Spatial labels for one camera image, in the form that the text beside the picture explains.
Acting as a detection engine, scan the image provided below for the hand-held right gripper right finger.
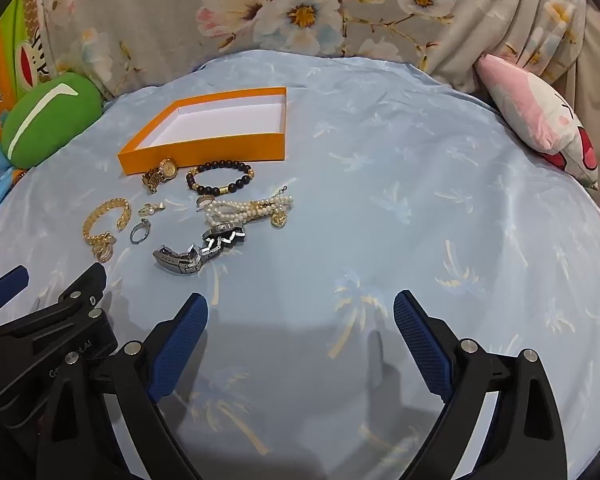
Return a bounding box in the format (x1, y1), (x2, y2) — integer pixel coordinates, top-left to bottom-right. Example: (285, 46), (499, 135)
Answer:
(393, 289), (568, 480)

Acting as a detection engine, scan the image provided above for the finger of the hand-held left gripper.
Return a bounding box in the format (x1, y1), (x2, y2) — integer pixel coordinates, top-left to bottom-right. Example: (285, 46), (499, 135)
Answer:
(0, 266), (29, 333)
(35, 262), (107, 333)

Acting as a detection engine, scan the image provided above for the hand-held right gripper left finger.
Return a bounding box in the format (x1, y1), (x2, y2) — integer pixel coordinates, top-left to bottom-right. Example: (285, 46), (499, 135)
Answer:
(36, 291), (210, 480)

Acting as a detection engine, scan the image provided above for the gold chain bracelet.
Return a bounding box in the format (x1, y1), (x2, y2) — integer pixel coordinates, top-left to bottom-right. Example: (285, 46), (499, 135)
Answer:
(83, 198), (132, 256)

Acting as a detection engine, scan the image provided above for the black and silver wristwatch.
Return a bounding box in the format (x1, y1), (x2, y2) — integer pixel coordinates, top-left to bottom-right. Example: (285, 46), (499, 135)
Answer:
(153, 225), (246, 277)

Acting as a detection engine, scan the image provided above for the dark bead bracelet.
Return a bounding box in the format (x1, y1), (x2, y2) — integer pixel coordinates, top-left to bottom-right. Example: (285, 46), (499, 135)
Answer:
(186, 159), (255, 196)

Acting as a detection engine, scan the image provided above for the orange cardboard box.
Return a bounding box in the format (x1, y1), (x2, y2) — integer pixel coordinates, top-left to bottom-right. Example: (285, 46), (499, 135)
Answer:
(118, 87), (287, 176)

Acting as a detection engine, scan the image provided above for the light blue bedsheet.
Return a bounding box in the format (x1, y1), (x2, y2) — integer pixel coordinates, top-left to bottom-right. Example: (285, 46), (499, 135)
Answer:
(0, 50), (600, 480)

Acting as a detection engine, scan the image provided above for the green round pillow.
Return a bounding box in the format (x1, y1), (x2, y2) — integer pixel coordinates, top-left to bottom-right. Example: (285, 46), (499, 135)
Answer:
(1, 72), (104, 169)

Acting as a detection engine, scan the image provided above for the orange cartoon printed cushion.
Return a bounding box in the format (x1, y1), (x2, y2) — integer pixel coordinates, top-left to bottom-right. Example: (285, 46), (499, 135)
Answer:
(0, 0), (68, 226)

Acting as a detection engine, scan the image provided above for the pink cartoon pillow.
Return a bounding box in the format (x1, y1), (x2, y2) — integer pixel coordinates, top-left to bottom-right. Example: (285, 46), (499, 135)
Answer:
(474, 53), (599, 191)

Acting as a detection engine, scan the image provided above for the grey floral blanket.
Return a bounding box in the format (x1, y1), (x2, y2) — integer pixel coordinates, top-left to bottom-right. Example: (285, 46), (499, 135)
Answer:
(35, 0), (600, 211)

